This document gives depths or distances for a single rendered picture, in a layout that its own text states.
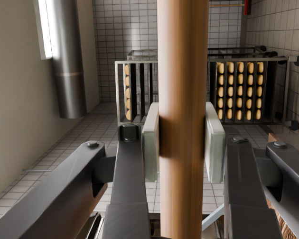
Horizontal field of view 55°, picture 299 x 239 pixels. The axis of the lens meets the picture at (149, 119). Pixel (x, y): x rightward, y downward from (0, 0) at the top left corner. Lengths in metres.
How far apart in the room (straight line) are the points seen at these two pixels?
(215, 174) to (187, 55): 0.07
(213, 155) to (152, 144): 0.03
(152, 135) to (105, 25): 5.16
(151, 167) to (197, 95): 0.05
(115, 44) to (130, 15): 0.55
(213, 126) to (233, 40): 5.11
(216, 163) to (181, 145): 0.03
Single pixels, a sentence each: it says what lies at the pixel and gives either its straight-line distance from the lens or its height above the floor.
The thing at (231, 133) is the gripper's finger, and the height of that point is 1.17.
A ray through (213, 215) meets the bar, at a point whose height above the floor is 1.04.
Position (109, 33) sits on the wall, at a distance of 5.28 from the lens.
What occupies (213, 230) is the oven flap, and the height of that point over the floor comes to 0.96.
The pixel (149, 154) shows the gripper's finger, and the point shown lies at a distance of 0.16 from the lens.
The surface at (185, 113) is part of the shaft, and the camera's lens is 0.17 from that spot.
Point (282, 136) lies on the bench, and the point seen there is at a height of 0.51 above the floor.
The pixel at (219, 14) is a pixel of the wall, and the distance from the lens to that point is 5.22.
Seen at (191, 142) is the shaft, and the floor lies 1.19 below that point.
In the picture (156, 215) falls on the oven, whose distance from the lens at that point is 2.08.
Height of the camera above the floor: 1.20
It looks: 5 degrees up
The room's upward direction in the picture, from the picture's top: 90 degrees counter-clockwise
